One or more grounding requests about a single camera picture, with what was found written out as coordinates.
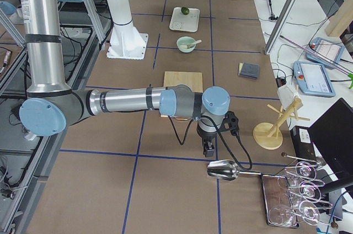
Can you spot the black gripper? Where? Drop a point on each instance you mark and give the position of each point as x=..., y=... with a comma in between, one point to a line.
x=205, y=135

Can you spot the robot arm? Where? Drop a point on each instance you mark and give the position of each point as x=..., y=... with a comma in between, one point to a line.
x=52, y=105

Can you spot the green ceramic bowl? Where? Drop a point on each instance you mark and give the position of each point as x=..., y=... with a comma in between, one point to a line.
x=184, y=41

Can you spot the metal scoop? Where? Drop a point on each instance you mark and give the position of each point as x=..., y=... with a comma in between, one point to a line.
x=227, y=170

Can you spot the wooden mug tree stand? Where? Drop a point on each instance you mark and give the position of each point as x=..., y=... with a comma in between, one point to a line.
x=268, y=135

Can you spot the wooden cutting board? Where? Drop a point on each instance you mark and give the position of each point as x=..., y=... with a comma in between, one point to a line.
x=183, y=80

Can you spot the grey folded cloth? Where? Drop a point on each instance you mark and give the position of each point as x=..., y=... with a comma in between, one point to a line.
x=248, y=70

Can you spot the black glass rack tray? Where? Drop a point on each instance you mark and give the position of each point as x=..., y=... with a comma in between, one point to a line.
x=275, y=192

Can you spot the wine glass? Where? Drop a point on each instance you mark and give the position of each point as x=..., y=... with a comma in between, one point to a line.
x=282, y=216

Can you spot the near blue teach pendant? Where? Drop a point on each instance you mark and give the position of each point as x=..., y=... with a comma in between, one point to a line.
x=312, y=79

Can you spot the blue teach pendant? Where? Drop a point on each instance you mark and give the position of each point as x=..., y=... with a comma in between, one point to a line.
x=312, y=79
x=330, y=53

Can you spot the black monitor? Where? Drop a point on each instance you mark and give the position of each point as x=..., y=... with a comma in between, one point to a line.
x=332, y=136

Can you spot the white bear tray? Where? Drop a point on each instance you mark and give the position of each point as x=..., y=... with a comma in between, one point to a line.
x=182, y=22

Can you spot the green avocado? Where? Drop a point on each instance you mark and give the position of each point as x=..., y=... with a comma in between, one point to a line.
x=185, y=10

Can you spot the far blue teach pendant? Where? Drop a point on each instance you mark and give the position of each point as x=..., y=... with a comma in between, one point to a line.
x=330, y=53

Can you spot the reacher grabber tool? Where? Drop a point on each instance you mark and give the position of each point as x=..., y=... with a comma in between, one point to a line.
x=339, y=67

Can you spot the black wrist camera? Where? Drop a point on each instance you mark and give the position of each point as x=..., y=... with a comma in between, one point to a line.
x=230, y=123

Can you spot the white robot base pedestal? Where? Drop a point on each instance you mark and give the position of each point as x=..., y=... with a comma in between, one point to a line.
x=126, y=42

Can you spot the aluminium frame post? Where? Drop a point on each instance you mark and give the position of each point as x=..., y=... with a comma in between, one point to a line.
x=276, y=32

